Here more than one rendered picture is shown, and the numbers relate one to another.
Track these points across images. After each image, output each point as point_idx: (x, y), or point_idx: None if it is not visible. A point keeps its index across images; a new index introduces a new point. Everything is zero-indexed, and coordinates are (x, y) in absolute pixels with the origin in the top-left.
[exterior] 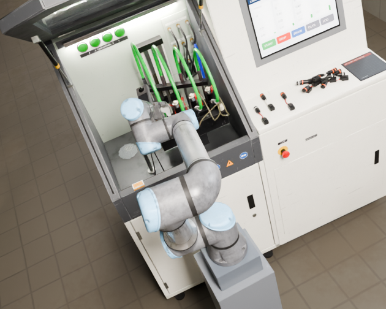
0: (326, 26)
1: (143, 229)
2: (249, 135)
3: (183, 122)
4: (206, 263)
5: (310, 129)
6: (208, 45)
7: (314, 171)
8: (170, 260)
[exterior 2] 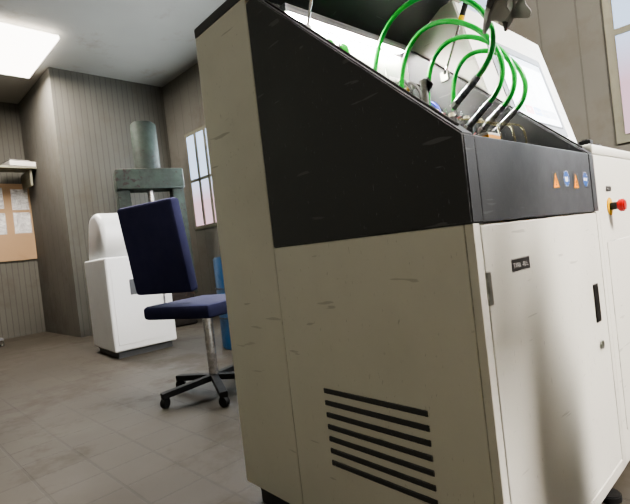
0: (555, 122)
1: (495, 271)
2: (581, 150)
3: None
4: None
5: (622, 189)
6: (463, 81)
7: None
8: (525, 427)
